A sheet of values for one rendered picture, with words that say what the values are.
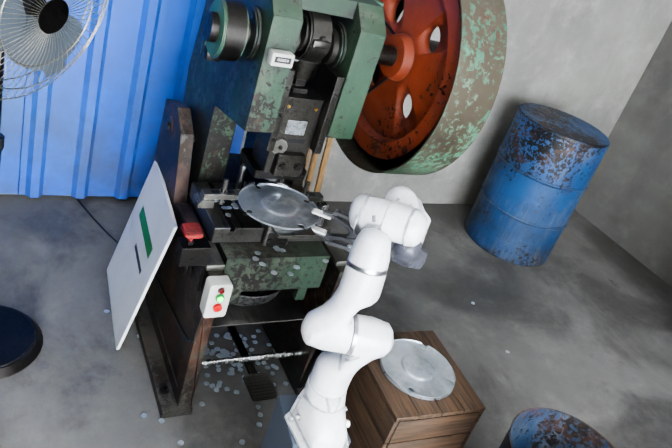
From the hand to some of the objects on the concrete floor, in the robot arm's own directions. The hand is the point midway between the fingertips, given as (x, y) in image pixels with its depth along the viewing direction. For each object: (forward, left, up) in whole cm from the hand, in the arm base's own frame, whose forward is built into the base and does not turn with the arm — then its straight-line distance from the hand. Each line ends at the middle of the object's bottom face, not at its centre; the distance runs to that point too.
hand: (318, 221), depth 220 cm
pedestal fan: (+55, +110, -78) cm, 146 cm away
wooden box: (-28, -44, -78) cm, 94 cm away
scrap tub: (-79, -72, -78) cm, 132 cm away
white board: (+43, +51, -78) cm, 103 cm away
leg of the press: (+30, +43, -78) cm, 94 cm away
